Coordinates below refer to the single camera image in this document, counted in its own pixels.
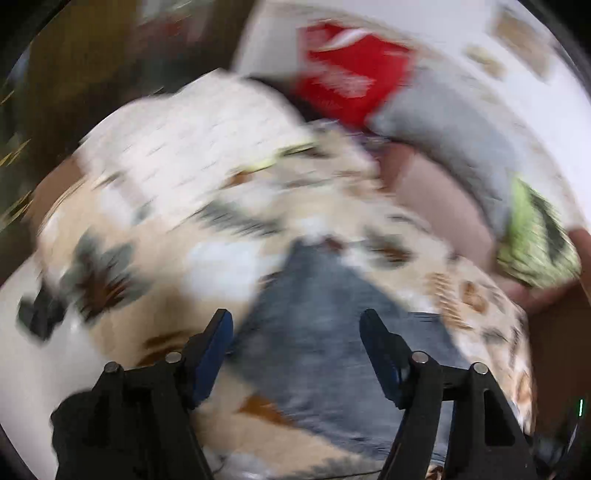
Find cream leaf-printed blanket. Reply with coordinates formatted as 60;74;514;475
18;124;536;480

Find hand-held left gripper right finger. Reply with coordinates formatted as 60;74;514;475
359;308;539;480

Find mauve pillow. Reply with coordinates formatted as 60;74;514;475
376;141;502;273

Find wall picture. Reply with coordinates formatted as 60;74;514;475
492;7;555;81
466;45;506;80

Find dark wooden furniture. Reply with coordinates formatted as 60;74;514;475
9;0;250;185

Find red printed cloth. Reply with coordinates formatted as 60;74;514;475
293;21;416;130

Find blue-grey denim pants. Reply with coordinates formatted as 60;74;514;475
230;240;468;464

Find grey cloth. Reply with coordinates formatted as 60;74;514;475
369;65;522;241

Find white patterned quilt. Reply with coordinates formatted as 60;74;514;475
76;69;315;222

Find green striped cloth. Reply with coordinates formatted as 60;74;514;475
496;178;583;289

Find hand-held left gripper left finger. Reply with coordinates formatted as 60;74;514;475
51;309;234;480

